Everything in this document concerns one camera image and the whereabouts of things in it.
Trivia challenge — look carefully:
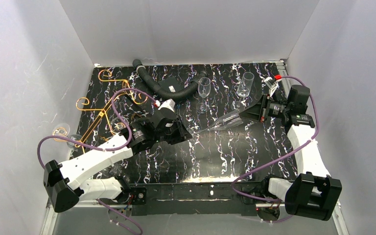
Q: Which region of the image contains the clear stemmed wine glass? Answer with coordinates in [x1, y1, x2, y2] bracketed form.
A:
[52, 123, 82, 151]

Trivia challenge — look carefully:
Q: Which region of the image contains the black marble rack base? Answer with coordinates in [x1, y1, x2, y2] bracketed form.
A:
[94, 97, 156, 143]

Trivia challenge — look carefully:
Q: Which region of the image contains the gold wire glass rack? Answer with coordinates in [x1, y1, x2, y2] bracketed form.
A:
[56, 67, 153, 153]

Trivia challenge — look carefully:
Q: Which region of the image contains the tall clear flute rear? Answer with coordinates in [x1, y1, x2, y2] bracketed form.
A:
[197, 77, 211, 113]

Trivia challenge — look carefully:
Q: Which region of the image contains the clear tumbler glass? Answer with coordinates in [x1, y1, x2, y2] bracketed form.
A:
[233, 71, 255, 110]

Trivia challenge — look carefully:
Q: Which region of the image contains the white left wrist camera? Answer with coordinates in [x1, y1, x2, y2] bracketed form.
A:
[158, 99, 177, 120]

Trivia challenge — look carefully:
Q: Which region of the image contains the black box with label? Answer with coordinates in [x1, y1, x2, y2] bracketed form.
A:
[158, 76, 182, 93]

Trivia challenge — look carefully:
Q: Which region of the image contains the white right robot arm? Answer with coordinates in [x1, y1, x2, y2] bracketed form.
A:
[234, 95, 342, 221]

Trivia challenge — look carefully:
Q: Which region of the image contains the black front mounting rail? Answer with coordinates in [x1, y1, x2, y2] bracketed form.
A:
[131, 182, 272, 216]

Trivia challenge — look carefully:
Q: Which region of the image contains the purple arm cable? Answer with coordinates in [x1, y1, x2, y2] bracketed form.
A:
[230, 75, 320, 224]
[37, 88, 162, 235]

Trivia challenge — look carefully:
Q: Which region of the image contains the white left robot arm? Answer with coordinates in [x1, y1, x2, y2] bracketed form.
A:
[43, 110, 192, 213]

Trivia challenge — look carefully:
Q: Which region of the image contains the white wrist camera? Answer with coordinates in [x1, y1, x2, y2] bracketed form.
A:
[158, 99, 177, 120]
[263, 75, 282, 97]

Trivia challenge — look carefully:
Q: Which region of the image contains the tall clear flute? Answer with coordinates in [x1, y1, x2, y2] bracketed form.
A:
[197, 77, 211, 113]
[193, 110, 243, 135]

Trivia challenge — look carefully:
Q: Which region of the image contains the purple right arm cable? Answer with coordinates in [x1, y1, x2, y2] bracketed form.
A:
[230, 75, 320, 224]

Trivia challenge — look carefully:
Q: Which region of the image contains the black corrugated hose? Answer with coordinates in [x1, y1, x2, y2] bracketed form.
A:
[132, 59, 208, 102]

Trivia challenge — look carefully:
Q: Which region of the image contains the tall clear flute front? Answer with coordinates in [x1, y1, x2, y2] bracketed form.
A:
[193, 110, 243, 135]

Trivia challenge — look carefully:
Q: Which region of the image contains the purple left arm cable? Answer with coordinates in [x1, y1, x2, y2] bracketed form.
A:
[37, 88, 162, 235]

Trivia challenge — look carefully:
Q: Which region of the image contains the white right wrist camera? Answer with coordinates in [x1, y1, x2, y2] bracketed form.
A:
[263, 75, 282, 97]

